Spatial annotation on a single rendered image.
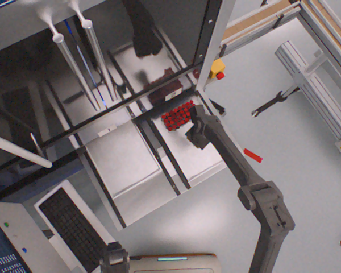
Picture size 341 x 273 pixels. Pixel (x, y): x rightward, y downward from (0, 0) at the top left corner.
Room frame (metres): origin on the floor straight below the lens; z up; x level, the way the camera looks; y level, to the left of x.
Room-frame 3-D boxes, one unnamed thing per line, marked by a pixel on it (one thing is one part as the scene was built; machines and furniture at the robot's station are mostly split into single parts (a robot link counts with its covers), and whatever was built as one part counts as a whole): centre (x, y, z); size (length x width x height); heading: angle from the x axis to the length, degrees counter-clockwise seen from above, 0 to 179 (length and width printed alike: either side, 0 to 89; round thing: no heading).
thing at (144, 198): (0.30, 0.03, 0.87); 0.70 x 0.48 x 0.02; 127
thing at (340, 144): (0.53, -1.13, 0.50); 0.12 x 0.05 x 0.09; 37
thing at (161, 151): (0.24, -0.02, 0.91); 0.14 x 0.03 x 0.06; 36
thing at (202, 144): (0.33, -0.14, 1.11); 0.10 x 0.07 x 0.07; 53
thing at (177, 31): (0.49, 0.06, 1.50); 0.43 x 0.01 x 0.59; 127
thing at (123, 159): (0.25, 0.21, 0.90); 0.34 x 0.26 x 0.04; 37
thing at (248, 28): (0.99, -0.34, 0.92); 0.69 x 0.16 x 0.16; 127
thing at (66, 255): (-0.14, 0.39, 0.79); 0.45 x 0.28 x 0.03; 47
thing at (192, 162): (0.37, -0.13, 0.90); 0.34 x 0.26 x 0.04; 36
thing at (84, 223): (-0.12, 0.37, 0.82); 0.40 x 0.14 x 0.02; 47
